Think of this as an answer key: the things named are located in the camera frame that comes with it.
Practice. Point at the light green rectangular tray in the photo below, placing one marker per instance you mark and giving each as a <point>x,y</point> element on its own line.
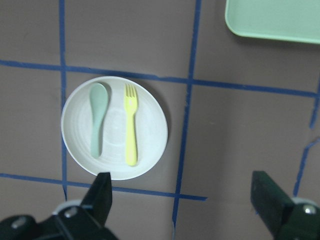
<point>284,20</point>

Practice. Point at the light green plastic spoon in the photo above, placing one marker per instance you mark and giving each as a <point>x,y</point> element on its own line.
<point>99,100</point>

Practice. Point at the white round plate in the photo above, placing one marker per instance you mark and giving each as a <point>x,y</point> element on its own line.
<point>150,125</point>

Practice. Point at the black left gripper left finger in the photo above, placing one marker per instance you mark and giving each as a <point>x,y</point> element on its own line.
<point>72,220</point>

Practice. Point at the yellow plastic fork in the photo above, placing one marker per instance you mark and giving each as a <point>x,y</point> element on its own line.
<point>130,107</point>

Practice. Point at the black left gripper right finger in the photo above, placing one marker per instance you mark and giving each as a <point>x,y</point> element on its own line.
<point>286,218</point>

